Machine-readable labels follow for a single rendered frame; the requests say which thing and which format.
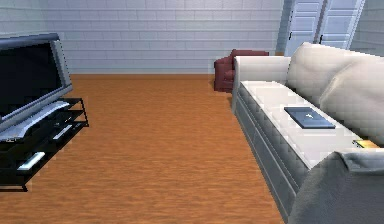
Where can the dark red armchair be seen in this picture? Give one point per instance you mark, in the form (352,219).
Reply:
(225,71)

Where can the white sofa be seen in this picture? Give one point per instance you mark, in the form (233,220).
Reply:
(276,140)

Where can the dark grey laptop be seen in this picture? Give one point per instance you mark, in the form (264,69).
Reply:
(309,117)

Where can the white sofa cushion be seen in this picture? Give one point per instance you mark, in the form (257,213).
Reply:
(356,100)
(315,71)

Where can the white panelled room door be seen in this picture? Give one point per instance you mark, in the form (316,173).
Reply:
(340,23)
(305,23)

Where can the black television stand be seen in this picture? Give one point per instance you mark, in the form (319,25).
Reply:
(50,140)

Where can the grey flat television set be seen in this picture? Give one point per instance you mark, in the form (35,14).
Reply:
(26,76)

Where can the yellow book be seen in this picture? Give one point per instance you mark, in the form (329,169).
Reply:
(366,144)

